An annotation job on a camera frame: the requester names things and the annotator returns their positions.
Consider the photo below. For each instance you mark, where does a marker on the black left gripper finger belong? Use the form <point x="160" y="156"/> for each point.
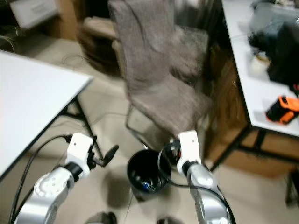
<point x="110" y="154"/>

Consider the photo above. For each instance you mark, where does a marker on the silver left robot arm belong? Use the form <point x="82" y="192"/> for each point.
<point x="49" y="191"/>

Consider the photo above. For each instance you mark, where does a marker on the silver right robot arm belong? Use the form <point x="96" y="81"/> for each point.
<point x="208" y="196"/>

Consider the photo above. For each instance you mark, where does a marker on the black round rubbish bin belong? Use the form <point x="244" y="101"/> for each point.
<point x="145" y="172"/>

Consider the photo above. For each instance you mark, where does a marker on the blue trash in bin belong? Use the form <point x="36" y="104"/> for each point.
<point x="146" y="187"/>

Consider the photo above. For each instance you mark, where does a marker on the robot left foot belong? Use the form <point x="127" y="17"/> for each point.
<point x="102" y="218"/>

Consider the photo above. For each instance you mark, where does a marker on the large brown cardboard box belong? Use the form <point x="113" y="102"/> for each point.
<point x="229" y="102"/>

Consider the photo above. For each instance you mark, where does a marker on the white table with black legs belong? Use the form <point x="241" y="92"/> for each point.
<point x="37" y="102"/>

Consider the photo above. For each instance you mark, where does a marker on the grey fabric chair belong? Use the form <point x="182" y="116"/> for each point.
<point x="159" y="65"/>

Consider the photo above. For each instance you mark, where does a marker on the white table holding bags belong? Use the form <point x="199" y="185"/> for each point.
<point x="247" y="84"/>

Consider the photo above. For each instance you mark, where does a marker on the orange and black tool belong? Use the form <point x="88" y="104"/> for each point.
<point x="282" y="109"/>

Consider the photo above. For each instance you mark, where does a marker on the black and grey bag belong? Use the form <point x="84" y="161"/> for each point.
<point x="280" y="42"/>

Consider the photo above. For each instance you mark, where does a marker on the white flat box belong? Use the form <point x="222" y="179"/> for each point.
<point x="32" y="11"/>

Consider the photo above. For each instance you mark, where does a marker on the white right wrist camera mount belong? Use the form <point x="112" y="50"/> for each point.
<point x="190" y="145"/>

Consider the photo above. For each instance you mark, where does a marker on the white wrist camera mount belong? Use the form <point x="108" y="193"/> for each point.
<point x="190" y="145"/>
<point x="79" y="148"/>

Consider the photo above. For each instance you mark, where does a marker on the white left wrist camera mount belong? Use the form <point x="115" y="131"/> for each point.
<point x="79" y="148"/>

